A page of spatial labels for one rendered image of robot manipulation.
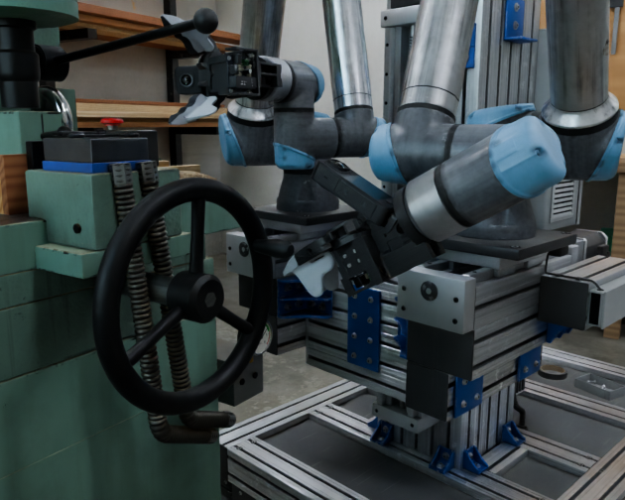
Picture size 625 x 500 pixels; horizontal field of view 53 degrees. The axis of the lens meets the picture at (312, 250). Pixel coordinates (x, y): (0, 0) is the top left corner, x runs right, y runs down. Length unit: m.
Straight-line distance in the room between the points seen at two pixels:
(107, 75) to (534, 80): 3.06
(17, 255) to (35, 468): 0.28
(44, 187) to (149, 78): 3.60
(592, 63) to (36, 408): 0.91
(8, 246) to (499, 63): 1.03
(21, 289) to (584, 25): 0.83
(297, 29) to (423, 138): 3.84
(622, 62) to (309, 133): 2.87
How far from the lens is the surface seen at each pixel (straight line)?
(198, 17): 0.92
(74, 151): 0.80
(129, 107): 3.64
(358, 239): 0.71
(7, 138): 0.99
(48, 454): 0.93
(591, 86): 1.06
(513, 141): 0.63
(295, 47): 4.57
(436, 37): 0.83
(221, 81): 1.01
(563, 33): 1.02
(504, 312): 1.15
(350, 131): 1.17
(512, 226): 1.14
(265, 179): 4.70
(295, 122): 1.14
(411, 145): 0.77
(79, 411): 0.94
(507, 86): 1.47
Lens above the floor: 1.02
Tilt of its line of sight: 11 degrees down
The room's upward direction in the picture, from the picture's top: straight up
